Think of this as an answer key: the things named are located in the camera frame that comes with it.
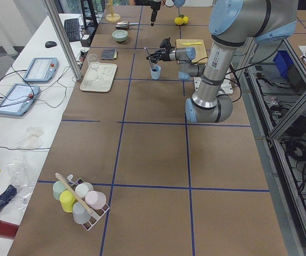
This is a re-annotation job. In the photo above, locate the black computer mouse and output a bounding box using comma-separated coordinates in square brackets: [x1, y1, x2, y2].
[45, 41, 57, 49]

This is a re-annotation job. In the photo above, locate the blue teach pendant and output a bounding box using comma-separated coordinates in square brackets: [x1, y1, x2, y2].
[23, 58, 59, 83]
[0, 84, 40, 117]

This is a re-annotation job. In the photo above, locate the grey plastic cup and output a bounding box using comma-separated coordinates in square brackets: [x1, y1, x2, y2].
[73, 202, 91, 225]

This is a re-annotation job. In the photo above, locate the blue teach pendant far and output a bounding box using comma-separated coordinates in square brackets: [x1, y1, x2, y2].
[23, 58, 59, 83]

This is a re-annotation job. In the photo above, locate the pale pink plastic cup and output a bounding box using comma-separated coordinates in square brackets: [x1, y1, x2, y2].
[85, 190, 106, 210]

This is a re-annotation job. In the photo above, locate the light blue plastic cup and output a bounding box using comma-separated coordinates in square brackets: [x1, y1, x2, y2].
[150, 65, 161, 80]

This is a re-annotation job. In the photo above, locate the green bowl of ice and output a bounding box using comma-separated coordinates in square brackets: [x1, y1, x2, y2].
[112, 29, 128, 43]

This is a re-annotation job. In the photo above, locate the grey folded cloth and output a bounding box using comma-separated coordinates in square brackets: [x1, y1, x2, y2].
[101, 49, 117, 60]

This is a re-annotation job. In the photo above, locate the white wire cup rack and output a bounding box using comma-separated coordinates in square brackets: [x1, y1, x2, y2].
[67, 174, 109, 230]

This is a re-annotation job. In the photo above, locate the wooden cutting board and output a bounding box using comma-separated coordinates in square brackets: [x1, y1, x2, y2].
[175, 39, 209, 65]

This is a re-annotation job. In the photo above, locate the wooden mug tree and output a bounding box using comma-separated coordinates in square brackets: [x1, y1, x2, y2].
[106, 0, 121, 22]

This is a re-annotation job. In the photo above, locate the pale green plastic cup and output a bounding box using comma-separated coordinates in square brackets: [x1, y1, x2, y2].
[52, 180, 67, 201]

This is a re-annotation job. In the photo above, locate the clear wine glass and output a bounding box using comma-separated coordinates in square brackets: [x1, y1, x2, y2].
[87, 53, 100, 71]

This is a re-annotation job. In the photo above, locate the yellow plastic knife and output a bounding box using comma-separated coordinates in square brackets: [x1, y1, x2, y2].
[181, 42, 202, 46]

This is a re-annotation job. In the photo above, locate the blue teach pendant near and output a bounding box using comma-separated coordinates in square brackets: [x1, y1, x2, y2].
[0, 84, 40, 117]

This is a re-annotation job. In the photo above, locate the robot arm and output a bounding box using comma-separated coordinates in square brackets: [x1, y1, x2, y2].
[150, 0, 186, 26]
[146, 0, 298, 123]

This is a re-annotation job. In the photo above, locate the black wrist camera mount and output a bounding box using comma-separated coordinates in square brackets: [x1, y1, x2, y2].
[160, 37, 174, 49]

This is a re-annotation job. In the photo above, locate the steel ice scoop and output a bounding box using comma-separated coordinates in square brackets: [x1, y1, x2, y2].
[115, 21, 139, 30]

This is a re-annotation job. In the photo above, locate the yellow plastic cup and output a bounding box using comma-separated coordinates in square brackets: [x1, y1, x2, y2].
[59, 190, 76, 213]

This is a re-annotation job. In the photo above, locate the aluminium frame post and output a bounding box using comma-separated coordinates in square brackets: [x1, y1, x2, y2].
[42, 0, 82, 81]

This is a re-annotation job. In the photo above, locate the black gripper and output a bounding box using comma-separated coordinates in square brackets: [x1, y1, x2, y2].
[151, 1, 160, 27]
[146, 47, 175, 62]

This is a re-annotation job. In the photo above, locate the yellow lemon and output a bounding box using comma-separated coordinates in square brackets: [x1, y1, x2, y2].
[183, 16, 189, 25]
[174, 17, 184, 26]

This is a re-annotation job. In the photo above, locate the black keyboard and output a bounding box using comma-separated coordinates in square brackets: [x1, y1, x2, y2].
[64, 18, 81, 42]

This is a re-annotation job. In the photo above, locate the white plastic cup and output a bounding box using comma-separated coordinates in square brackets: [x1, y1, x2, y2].
[75, 182, 93, 198]

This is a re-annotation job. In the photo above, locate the steel muddler black tip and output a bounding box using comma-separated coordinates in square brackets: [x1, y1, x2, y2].
[144, 47, 156, 71]

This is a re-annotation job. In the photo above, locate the wooden rack handle rod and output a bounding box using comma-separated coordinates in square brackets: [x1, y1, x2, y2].
[55, 172, 92, 215]

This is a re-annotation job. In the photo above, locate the cream bear tray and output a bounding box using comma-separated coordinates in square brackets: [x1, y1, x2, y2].
[80, 63, 117, 93]

